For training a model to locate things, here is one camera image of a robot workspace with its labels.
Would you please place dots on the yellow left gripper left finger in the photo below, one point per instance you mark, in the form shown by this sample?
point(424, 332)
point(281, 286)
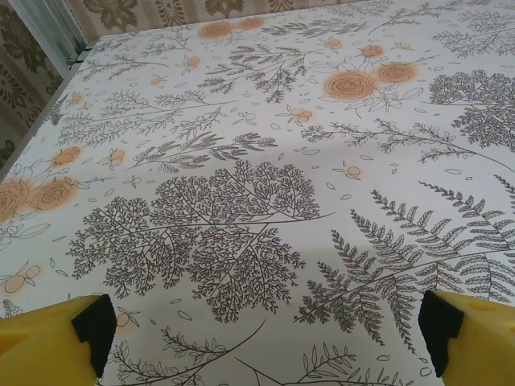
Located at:
point(36, 346)

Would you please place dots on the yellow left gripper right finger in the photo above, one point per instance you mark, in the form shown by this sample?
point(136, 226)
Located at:
point(483, 346)

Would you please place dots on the floral patterned table cover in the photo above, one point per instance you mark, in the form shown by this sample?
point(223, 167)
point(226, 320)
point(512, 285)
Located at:
point(281, 161)

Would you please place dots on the aluminium frame post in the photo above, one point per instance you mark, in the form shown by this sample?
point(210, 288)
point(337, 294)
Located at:
point(48, 24)

